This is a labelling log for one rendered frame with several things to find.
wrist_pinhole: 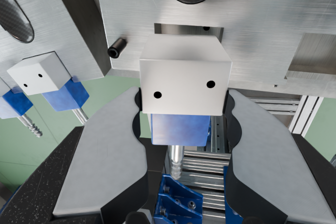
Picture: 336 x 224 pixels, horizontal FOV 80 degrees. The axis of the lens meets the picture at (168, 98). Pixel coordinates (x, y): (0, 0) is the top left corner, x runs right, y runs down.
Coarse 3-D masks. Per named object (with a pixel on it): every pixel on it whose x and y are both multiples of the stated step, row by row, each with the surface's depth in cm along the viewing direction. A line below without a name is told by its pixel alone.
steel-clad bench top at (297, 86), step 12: (96, 0) 24; (108, 72) 31; (120, 72) 30; (132, 72) 30; (228, 84) 28; (240, 84) 28; (252, 84) 28; (264, 84) 27; (276, 84) 27; (288, 84) 27; (300, 84) 26; (312, 84) 26; (324, 84) 26; (324, 96) 27
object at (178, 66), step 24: (144, 48) 12; (168, 48) 12; (192, 48) 12; (216, 48) 12; (144, 72) 11; (168, 72) 11; (192, 72) 11; (216, 72) 11; (144, 96) 12; (168, 96) 12; (192, 96) 12; (216, 96) 12; (168, 120) 14; (192, 120) 14; (168, 144) 16; (192, 144) 16
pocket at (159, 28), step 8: (160, 24) 18; (168, 24) 18; (176, 24) 18; (160, 32) 19; (168, 32) 19; (176, 32) 19; (184, 32) 18; (192, 32) 18; (200, 32) 18; (208, 32) 18; (216, 32) 18
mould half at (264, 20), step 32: (128, 0) 15; (160, 0) 15; (224, 0) 14; (256, 0) 14; (288, 0) 13; (320, 0) 13; (128, 32) 16; (224, 32) 15; (256, 32) 15; (288, 32) 14; (320, 32) 14; (128, 64) 18; (256, 64) 16; (288, 64) 16
